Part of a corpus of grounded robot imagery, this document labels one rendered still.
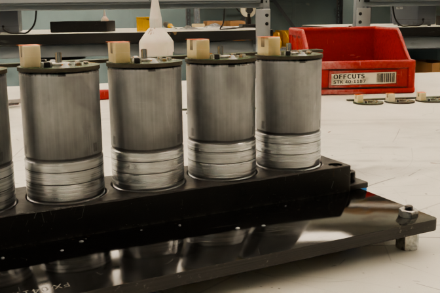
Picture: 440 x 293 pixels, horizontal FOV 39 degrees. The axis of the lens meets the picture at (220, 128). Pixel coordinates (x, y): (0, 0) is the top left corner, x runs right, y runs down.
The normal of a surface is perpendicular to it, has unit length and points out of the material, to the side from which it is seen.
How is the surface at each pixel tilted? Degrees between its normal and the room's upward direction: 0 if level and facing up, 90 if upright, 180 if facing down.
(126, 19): 90
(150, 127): 90
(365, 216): 0
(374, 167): 0
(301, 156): 90
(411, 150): 0
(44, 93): 90
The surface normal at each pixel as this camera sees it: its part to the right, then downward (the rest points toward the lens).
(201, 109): -0.52, 0.16
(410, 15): -0.87, 0.11
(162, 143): 0.48, 0.15
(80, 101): 0.69, 0.12
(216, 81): -0.11, 0.18
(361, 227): -0.01, -0.98
